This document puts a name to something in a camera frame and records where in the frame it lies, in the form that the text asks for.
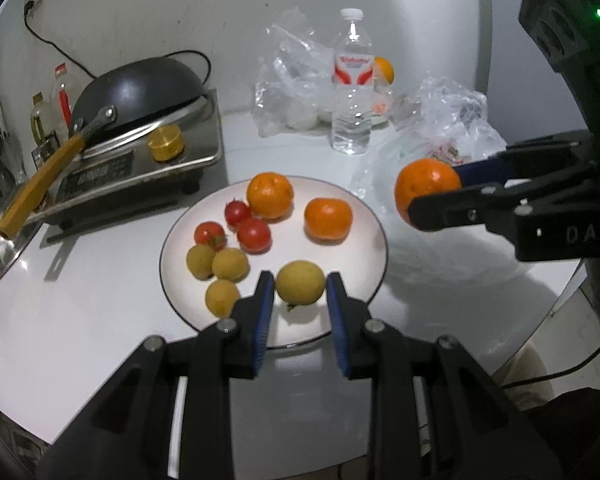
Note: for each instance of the crumpled clear plastic bag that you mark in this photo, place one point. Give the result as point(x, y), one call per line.
point(455, 110)

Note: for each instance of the red label bottle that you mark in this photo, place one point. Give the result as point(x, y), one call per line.
point(64, 100)

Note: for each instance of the clear plastic water bottle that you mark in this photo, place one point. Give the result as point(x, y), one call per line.
point(351, 110)

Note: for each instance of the white plate with black rim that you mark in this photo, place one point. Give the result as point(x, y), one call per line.
point(345, 270)

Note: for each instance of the large orange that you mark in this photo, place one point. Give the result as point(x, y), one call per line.
point(384, 71)

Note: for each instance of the steel pot lid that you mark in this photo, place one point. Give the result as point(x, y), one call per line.
point(0, 255)

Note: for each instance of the green cooking oil bottle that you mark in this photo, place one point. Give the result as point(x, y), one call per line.
point(41, 120)

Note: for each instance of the green printed plastic bag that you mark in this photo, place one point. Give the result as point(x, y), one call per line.
point(430, 255)

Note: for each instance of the stainless steel induction cooker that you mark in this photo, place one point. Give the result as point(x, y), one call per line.
point(110, 170)

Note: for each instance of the longan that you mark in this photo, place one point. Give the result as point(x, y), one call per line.
point(222, 297)
point(300, 282)
point(230, 263)
point(200, 261)

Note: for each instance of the tangerine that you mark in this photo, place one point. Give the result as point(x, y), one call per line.
point(270, 195)
point(420, 185)
point(328, 220)

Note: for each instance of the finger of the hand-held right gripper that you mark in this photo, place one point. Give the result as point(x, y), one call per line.
point(480, 171)
point(450, 210)

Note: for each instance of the cherry tomato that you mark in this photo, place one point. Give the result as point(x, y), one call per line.
point(254, 235)
point(210, 234)
point(237, 211)

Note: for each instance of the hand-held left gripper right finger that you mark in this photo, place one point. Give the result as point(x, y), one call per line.
point(339, 330)

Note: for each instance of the white dish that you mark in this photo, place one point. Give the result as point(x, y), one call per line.
point(381, 111)

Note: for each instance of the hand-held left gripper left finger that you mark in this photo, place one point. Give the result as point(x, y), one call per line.
point(262, 325)

